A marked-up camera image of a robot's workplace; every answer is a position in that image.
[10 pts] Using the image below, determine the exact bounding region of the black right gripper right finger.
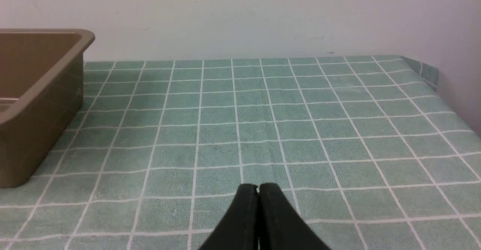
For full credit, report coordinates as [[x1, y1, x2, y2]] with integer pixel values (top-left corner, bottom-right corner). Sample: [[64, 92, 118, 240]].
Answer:
[[259, 183, 329, 250]]

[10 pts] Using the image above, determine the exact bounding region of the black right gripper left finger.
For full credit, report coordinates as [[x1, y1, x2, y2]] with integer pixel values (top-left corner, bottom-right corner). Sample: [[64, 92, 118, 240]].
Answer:
[[199, 184, 259, 250]]

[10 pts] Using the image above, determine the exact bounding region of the green checkered tablecloth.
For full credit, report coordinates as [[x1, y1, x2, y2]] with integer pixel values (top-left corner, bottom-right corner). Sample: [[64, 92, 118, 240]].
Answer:
[[1, 55, 480, 250]]

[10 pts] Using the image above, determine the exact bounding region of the brown plastic bin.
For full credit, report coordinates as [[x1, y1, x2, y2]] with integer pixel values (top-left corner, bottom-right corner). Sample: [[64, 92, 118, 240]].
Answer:
[[0, 28, 95, 188]]

